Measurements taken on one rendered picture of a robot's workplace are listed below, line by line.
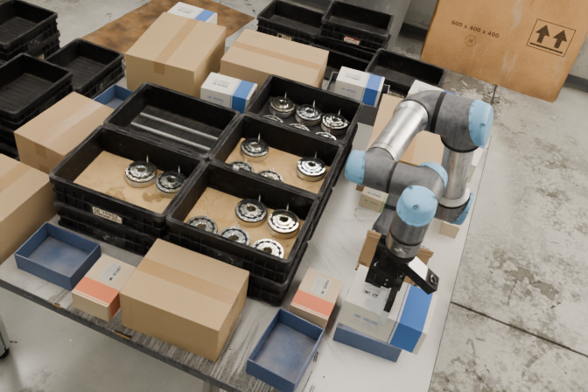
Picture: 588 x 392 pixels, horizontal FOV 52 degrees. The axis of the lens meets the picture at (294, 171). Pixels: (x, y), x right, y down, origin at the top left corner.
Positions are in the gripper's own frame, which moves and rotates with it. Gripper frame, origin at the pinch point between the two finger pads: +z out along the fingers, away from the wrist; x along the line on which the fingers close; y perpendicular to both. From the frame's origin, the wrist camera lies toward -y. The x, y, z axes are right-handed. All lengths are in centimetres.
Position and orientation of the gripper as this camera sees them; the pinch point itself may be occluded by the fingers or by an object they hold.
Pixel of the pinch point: (388, 304)
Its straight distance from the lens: 149.1
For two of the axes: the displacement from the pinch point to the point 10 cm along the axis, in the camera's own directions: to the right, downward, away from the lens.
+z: -1.3, 7.4, 6.6
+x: -3.7, 5.9, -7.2
